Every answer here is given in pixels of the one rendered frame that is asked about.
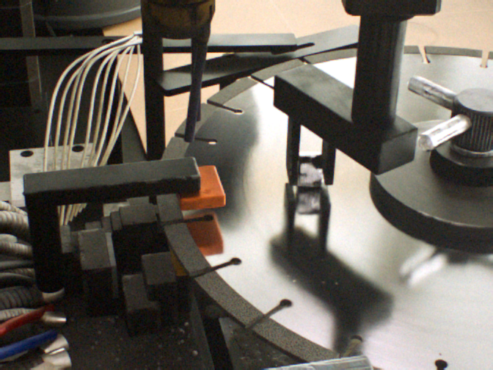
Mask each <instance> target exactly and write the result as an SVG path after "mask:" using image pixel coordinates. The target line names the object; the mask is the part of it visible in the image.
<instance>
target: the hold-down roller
mask: <svg viewBox="0 0 493 370"><path fill-rule="evenodd" d="M322 178H323V162H322V155H321V153H319V152H315V151H305V152H301V153H299V175H298V185H299V186H301V187H317V186H321V184H322Z"/></svg>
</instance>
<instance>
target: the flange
mask: <svg viewBox="0 0 493 370"><path fill-rule="evenodd" d="M445 121H447V120H429V121H423V122H419V123H413V125H414V126H417V127H418V135H417V146H416V151H415V160H414V161H413V162H410V163H407V164H405V165H402V166H400V167H397V168H395V169H392V170H391V171H389V172H387V173H384V174H382V175H374V174H373V173H372V172H370V180H371V183H372V187H373V190H374V192H375V193H376V195H377V196H378V197H379V199H381V200H382V202H383V204H384V205H385V206H386V207H388V208H389V209H390V210H391V211H393V212H394V213H396V214H397V215H399V216H400V217H401V218H403V219H404V220H406V221H408V222H410V223H412V224H414V225H417V226H419V227H421V228H424V229H427V230H430V231H433V233H438V234H440V235H444V236H449V237H453V238H457V239H466V240H473V241H486V242H493V156H490V157H488V158H482V159H477V158H470V157H466V156H462V155H461V154H460V153H457V152H455V151H454V150H453V149H452V148H451V147H450V145H449V142H446V143H445V144H444V145H440V146H439V147H437V148H435V149H433V150H431V151H429V152H428V151H424V150H422V149H421V148H420V147H419V145H418V137H419V136H420V135H421V134H422V133H424V132H426V131H429V130H431V129H433V128H435V127H437V126H438V125H440V124H442V123H443V122H445Z"/></svg>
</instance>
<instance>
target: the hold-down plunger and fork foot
mask: <svg viewBox="0 0 493 370"><path fill-rule="evenodd" d="M406 25H407V21H404V22H398V23H381V22H375V21H370V20H367V19H364V18H362V17H360V21H359V37H358V44H357V60H356V69H355V77H354V88H352V87H349V86H348V85H346V84H344V83H342V82H341V81H339V80H338V79H337V78H335V77H334V76H331V75H330V74H328V73H326V72H325V71H323V70H321V69H319V68H317V67H316V66H314V65H312V64H308V65H303V66H301V67H298V68H294V69H292V70H287V71H285V72H282V73H278V74H275V75H274V91H273V106H274V107H275V108H276V109H278V110H279V111H281V112H282V113H283V114H285V115H287V116H288V129H287V144H286V159H285V166H286V172H287V177H288V184H289V185H290V186H296V185H297V184H298V175H299V151H300V138H301V125H302V126H303V127H304V128H306V129H308V130H309V131H311V132H313V133H314V134H315V135H317V136H318V137H320V138H321V139H323V142H322V152H321V155H322V162H323V177H324V183H325V184H326V185H333V182H334V174H335V164H336V156H337V149H338V150H339V151H341V152H342V153H344V154H345V155H346V156H347V157H349V158H351V159H353V160H354V161H355V162H357V163H358V164H360V165H362V166H363V167H364V168H367V169H368V170H370V172H372V173H373V174H374V175H382V174H384V173H387V172H389V171H391V170H392V169H395V168H397V167H400V166H402V165H405V164H407V163H410V162H413V161H414V160H415V151H416V146H417V135H418V127H417V126H414V125H413V123H410V122H409V121H407V120H405V119H403V118H402V117H400V116H398V115H396V114H395V113H396V106H397V105H398V94H399V87H400V81H401V69H402V63H403V51H404V45H405V38H406Z"/></svg>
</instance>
